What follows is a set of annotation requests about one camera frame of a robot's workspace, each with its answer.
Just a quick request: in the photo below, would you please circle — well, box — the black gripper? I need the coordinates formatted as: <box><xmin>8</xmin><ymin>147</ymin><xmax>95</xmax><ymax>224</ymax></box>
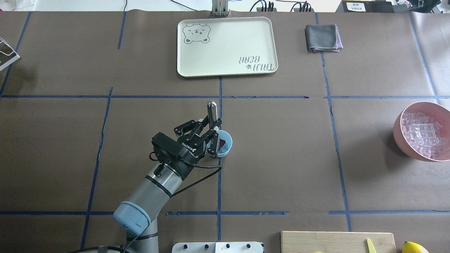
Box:
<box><xmin>152</xmin><ymin>118</ymin><xmax>222</xmax><ymax>180</ymax></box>

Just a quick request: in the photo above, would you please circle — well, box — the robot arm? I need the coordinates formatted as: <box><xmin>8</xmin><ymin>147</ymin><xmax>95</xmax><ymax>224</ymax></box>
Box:
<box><xmin>114</xmin><ymin>116</ymin><xmax>222</xmax><ymax>253</ymax></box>

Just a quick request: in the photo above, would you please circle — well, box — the light blue plastic cup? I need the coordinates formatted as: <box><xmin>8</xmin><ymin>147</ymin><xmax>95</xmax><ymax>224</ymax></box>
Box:
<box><xmin>213</xmin><ymin>130</ymin><xmax>233</xmax><ymax>157</ymax></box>

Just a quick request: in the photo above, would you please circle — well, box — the pile of clear ice cubes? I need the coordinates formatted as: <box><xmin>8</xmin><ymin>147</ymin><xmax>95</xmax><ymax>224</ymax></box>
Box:
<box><xmin>400</xmin><ymin>112</ymin><xmax>449</xmax><ymax>159</ymax></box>

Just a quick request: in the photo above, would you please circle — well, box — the cream bear tray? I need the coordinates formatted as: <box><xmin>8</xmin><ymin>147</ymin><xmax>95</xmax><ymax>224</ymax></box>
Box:
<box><xmin>177</xmin><ymin>17</ymin><xmax>278</xmax><ymax>77</ymax></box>

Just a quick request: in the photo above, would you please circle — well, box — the bamboo cutting board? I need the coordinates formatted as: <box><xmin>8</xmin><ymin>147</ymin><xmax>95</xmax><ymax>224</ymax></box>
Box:
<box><xmin>281</xmin><ymin>231</ymin><xmax>397</xmax><ymax>253</ymax></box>

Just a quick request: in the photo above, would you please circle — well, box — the grey folded cloth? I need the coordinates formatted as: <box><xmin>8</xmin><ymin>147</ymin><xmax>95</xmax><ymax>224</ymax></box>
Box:
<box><xmin>305</xmin><ymin>24</ymin><xmax>343</xmax><ymax>52</ymax></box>

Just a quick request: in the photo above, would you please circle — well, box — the yellow plastic knife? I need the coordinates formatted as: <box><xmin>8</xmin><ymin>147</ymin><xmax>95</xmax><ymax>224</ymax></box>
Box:
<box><xmin>366</xmin><ymin>238</ymin><xmax>376</xmax><ymax>253</ymax></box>

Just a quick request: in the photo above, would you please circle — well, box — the pink bowl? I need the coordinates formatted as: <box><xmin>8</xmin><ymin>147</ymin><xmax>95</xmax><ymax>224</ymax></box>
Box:
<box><xmin>393</xmin><ymin>101</ymin><xmax>449</xmax><ymax>162</ymax></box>

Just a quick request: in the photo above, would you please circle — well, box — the yellow lemon near board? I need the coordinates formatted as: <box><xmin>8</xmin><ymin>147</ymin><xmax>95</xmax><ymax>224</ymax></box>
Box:
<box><xmin>402</xmin><ymin>241</ymin><xmax>429</xmax><ymax>253</ymax></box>

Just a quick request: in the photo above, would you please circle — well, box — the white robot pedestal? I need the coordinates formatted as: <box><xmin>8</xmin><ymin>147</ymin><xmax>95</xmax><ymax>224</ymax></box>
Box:
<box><xmin>172</xmin><ymin>241</ymin><xmax>265</xmax><ymax>253</ymax></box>

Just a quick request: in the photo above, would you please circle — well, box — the white wire cup rack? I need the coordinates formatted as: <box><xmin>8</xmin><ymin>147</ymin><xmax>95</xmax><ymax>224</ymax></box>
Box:
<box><xmin>0</xmin><ymin>37</ymin><xmax>20</xmax><ymax>71</ymax></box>

